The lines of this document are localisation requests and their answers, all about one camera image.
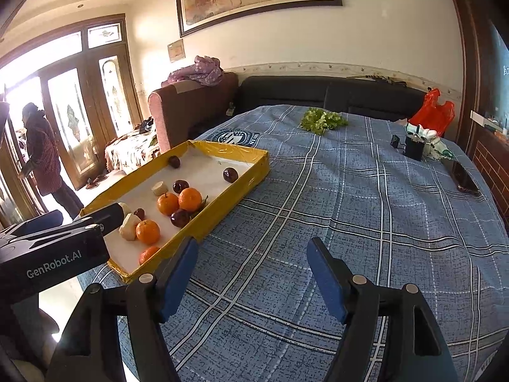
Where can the small black box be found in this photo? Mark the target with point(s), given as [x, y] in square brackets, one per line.
[394, 142]

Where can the dark purple plum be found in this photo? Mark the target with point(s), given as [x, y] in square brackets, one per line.
[180, 218]
[181, 186]
[230, 175]

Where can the black sofa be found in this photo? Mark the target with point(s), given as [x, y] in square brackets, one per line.
[298, 91]

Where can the yellow-edged white tray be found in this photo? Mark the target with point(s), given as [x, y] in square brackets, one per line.
[206, 167]

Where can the pale cabbage piece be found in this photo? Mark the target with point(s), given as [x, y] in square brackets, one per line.
[130, 227]

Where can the purple floral cloth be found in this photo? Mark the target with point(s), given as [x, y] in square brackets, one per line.
[199, 71]

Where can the red plastic bag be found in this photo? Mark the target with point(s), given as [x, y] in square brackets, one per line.
[431, 113]

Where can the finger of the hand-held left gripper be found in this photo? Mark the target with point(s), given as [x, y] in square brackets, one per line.
[105, 215]
[43, 219]

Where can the orange tangerine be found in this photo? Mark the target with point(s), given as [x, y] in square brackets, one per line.
[148, 232]
[167, 203]
[149, 255]
[190, 199]

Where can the wooden glass door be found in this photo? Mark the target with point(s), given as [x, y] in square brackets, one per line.
[87, 107]

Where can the green lettuce bunch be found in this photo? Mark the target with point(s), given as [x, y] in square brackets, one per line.
[324, 121]

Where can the small dark red date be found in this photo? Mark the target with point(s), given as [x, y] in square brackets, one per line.
[139, 213]

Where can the wooden cabinet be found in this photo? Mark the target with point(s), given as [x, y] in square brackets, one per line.
[489, 87]

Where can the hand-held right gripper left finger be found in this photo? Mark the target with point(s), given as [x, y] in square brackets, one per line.
[179, 280]

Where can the dark clothes pile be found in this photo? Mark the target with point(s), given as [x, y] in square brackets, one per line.
[145, 125]

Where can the small wall certificate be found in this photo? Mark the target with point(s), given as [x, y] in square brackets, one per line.
[176, 50]

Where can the pair of slippers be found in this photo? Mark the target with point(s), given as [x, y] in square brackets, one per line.
[95, 183]

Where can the blue plaid tablecloth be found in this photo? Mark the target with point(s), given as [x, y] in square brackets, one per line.
[338, 207]

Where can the brown armchair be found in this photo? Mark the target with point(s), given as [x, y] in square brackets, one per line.
[179, 111]

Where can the patterned sofa blanket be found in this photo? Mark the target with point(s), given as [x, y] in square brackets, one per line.
[127, 149]

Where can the black smartphone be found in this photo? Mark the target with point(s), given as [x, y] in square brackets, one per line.
[463, 177]

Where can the pale sugarcane piece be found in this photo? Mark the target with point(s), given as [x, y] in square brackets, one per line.
[159, 188]
[125, 208]

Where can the black cup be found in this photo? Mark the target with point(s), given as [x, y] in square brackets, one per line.
[414, 149]

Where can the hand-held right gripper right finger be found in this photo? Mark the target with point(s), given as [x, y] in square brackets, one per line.
[326, 280]

